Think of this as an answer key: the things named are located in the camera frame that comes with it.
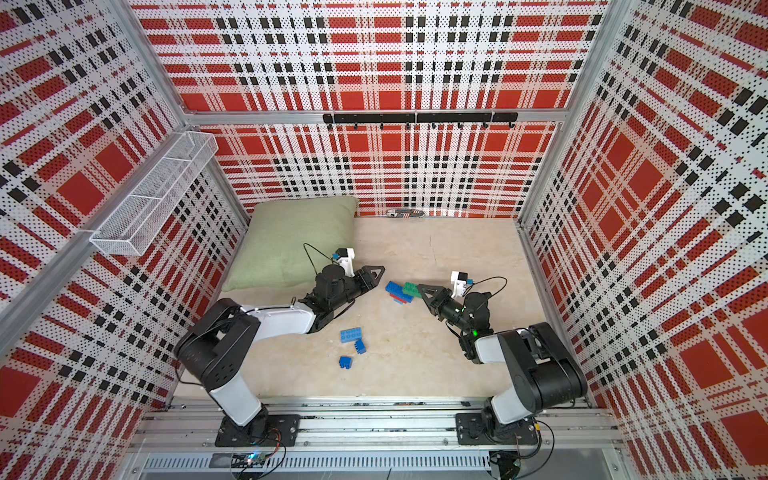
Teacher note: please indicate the white wire basket shelf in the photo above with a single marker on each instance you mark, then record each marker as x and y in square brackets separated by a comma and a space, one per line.
[137, 219]

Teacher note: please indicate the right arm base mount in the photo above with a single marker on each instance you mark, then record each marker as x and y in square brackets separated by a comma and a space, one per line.
[477, 428]

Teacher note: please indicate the green lego brick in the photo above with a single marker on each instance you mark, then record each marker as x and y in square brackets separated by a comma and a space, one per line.
[411, 289]

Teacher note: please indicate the green cushion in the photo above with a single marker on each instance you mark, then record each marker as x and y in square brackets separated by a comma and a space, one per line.
[288, 241]

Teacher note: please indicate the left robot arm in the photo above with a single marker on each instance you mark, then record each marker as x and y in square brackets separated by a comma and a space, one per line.
[214, 350]

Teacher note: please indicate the light blue lego brick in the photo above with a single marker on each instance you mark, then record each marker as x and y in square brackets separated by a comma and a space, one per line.
[351, 335]

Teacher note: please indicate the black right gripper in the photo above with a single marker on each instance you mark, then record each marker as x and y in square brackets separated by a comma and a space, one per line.
[438, 301]

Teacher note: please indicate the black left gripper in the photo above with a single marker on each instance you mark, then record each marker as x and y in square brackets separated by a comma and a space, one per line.
[372, 282]

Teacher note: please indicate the green circuit board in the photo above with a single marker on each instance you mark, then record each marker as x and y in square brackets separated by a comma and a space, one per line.
[245, 461]

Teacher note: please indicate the blue long lego brick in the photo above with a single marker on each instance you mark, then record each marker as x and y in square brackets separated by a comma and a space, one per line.
[396, 289]

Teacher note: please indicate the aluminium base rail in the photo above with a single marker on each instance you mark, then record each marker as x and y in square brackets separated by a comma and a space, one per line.
[376, 438]

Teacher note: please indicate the black hook rail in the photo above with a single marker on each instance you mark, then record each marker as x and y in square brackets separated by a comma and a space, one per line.
[482, 118]

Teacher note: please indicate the flag print rolled pouch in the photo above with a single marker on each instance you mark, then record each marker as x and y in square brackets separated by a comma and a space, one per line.
[405, 213]

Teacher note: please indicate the red lego brick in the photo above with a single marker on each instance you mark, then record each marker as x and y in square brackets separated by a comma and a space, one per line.
[400, 300]

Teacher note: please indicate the blue tiny lego brick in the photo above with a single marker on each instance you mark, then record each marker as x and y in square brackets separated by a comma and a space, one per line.
[360, 346]

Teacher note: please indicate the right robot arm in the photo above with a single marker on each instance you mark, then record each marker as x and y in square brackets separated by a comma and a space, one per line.
[542, 371]

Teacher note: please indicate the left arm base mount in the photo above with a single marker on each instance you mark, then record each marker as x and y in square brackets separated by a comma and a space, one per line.
[264, 429]

